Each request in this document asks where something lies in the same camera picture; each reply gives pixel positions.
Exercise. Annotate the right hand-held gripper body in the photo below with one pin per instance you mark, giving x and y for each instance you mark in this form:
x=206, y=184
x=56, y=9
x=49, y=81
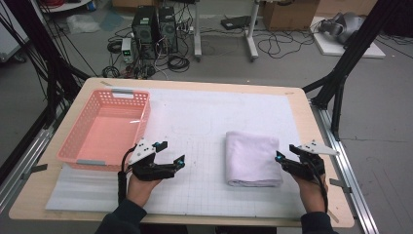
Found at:
x=307, y=165

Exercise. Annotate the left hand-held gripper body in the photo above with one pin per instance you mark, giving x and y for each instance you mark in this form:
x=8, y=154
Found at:
x=147, y=169

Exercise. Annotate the lilac printed towel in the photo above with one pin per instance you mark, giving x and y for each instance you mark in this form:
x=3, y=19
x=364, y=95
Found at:
x=253, y=159

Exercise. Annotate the pink plastic basket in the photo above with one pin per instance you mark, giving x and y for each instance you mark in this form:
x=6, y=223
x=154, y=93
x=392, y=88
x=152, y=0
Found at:
x=110, y=136

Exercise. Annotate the person's left hand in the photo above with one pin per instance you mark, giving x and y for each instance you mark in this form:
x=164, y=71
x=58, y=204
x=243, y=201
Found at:
x=141, y=191

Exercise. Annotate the person's right hand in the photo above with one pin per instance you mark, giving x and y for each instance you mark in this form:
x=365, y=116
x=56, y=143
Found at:
x=311, y=195

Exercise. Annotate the white grid mat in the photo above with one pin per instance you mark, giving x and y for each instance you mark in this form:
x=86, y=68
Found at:
x=195, y=113

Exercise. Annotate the small white power supply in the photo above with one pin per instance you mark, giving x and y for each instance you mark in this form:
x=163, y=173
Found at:
x=127, y=50

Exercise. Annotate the white floor board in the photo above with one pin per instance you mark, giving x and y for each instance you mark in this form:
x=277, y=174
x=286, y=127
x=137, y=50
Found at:
x=331, y=48

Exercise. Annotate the large black computer tower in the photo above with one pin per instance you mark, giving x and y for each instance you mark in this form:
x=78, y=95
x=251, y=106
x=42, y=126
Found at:
x=144, y=32

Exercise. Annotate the slim black computer tower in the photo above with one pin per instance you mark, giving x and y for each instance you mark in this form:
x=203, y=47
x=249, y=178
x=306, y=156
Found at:
x=168, y=31

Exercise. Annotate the white metal stand leg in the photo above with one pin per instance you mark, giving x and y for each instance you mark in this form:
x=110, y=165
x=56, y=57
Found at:
x=251, y=35
x=197, y=35

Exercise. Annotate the grey rounded device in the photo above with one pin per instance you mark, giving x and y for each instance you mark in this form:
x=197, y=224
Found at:
x=344, y=26

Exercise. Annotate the large cardboard box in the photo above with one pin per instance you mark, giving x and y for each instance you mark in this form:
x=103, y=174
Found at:
x=289, y=14

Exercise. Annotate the black flat device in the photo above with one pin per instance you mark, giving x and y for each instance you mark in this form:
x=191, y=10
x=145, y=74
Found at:
x=237, y=22

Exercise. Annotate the clear plastic bag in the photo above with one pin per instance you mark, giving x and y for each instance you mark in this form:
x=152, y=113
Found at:
x=82, y=23

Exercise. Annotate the grey metal bracket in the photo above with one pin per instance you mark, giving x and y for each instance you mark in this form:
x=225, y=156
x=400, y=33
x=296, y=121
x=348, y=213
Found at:
x=39, y=168
x=339, y=183

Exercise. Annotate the aluminium rail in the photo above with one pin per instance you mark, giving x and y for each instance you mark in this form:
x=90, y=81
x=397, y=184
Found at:
x=26, y=156
x=358, y=208

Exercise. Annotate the black metal frame stand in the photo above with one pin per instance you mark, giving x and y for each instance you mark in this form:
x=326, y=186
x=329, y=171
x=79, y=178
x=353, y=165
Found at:
x=48, y=65
x=350, y=55

